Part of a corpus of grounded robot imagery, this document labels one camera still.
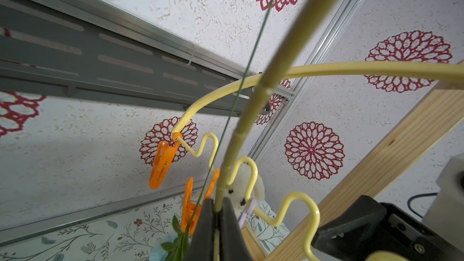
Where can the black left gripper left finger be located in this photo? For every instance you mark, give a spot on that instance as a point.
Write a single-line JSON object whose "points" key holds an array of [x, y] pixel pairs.
{"points": [[201, 246]]}

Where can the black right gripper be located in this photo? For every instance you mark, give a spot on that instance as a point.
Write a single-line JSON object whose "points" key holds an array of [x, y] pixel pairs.
{"points": [[368, 226]]}

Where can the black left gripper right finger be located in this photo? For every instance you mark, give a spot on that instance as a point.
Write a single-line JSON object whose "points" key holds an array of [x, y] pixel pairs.
{"points": [[231, 242]]}

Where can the yellow clip hanger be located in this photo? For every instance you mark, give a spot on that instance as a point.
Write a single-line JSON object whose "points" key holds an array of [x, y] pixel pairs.
{"points": [[337, 122]]}

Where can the purple clothes peg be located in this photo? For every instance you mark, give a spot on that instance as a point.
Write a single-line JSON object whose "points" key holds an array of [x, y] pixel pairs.
{"points": [[246, 212]]}

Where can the orange end clothes peg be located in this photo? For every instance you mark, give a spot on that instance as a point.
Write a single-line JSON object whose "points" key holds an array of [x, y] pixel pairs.
{"points": [[162, 161]]}

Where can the wooden clothes rack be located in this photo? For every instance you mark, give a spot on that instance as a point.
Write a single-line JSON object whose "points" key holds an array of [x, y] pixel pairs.
{"points": [[439, 112]]}

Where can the white plush dog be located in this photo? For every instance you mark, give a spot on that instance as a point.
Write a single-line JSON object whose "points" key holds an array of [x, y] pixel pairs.
{"points": [[237, 190]]}

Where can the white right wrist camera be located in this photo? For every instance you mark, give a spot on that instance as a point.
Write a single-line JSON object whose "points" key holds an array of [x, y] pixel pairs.
{"points": [[446, 215]]}

